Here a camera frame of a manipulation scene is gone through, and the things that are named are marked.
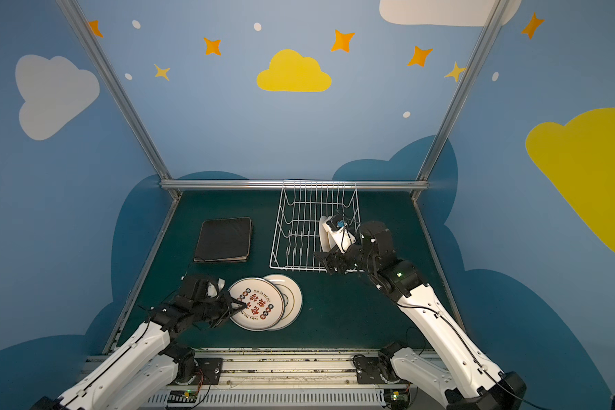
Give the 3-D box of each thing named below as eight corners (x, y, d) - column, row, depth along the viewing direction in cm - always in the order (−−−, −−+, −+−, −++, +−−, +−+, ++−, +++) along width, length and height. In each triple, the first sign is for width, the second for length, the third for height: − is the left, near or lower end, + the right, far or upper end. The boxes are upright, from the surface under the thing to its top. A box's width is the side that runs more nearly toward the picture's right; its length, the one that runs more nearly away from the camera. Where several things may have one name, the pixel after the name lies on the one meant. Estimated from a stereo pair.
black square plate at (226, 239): (193, 263, 99) (189, 258, 96) (207, 223, 112) (204, 217, 109) (249, 264, 99) (247, 258, 96) (256, 223, 113) (255, 217, 109)
